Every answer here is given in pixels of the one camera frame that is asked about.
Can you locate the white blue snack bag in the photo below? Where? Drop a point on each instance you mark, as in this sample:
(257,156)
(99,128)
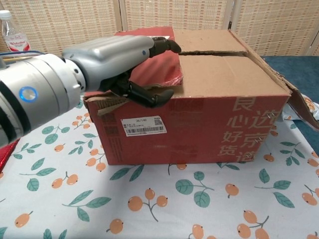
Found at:
(309,102)

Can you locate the red certificate booklet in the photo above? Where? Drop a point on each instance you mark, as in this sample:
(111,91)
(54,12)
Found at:
(6,156)

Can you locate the floral fruit print tablecloth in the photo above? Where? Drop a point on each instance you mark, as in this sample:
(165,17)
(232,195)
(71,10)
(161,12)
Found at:
(74,194)

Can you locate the clear plastic water bottle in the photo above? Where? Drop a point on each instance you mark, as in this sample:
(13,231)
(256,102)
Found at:
(15,37)

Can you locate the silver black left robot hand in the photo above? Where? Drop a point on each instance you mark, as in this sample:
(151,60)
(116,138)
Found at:
(109,57)

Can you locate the woven bamboo screen panel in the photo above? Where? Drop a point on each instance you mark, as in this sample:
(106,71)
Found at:
(64,22)
(174,12)
(279,25)

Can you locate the red cardboard shipping box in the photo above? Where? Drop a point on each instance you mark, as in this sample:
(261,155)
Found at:
(189,139)

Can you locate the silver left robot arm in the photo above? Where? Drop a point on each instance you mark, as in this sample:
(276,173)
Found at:
(37,92)

